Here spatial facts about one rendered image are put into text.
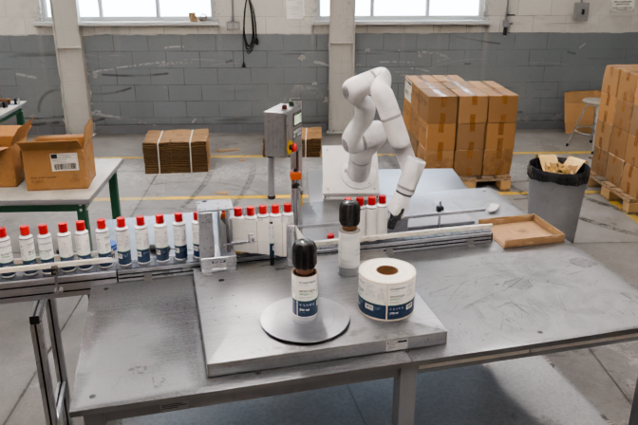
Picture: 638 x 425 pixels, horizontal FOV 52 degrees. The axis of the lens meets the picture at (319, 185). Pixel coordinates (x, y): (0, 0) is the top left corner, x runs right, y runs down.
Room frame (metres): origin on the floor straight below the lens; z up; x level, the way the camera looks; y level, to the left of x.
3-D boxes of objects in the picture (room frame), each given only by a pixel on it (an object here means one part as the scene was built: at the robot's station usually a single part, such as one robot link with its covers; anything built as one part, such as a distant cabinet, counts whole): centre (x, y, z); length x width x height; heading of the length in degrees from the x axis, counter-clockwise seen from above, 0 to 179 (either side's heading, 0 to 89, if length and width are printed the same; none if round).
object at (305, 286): (1.99, 0.05, 1.04); 0.09 x 0.09 x 0.29
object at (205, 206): (2.41, 0.41, 1.14); 0.14 x 0.11 x 0.01; 104
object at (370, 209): (2.67, -0.23, 0.98); 0.05 x 0.05 x 0.20
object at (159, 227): (2.46, 0.64, 0.98); 0.05 x 0.05 x 0.20
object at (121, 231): (2.42, 0.79, 0.98); 0.05 x 0.05 x 0.20
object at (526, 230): (2.85, -0.95, 0.85); 0.30 x 0.26 x 0.04; 104
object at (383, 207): (2.68, -0.28, 0.98); 0.05 x 0.05 x 0.20
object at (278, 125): (2.67, 0.15, 1.38); 0.17 x 0.10 x 0.19; 159
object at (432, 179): (3.40, -0.39, 0.81); 0.90 x 0.90 x 0.04; 2
